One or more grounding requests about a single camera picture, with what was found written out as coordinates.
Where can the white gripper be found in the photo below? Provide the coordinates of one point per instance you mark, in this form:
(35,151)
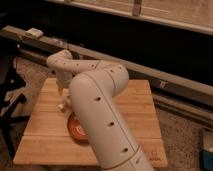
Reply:
(63,80)

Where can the small white bottle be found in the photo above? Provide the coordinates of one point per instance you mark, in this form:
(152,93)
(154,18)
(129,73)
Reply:
(65,104)

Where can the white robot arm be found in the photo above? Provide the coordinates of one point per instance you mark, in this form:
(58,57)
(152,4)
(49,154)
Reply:
(92,84)

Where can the red ceramic bowl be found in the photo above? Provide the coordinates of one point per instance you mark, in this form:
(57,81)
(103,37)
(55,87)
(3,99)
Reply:
(75,129)

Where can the black tripod stand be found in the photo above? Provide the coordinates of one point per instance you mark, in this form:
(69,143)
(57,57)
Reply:
(9,80)

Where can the small white box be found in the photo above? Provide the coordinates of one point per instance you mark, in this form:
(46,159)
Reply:
(34,33)

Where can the wooden table board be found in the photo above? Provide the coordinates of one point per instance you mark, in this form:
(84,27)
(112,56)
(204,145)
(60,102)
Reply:
(46,140)

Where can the blue container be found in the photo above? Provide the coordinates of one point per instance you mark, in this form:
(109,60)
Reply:
(206,152)

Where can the long wooden rail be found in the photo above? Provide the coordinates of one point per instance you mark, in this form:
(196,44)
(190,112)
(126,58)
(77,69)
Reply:
(180,96)

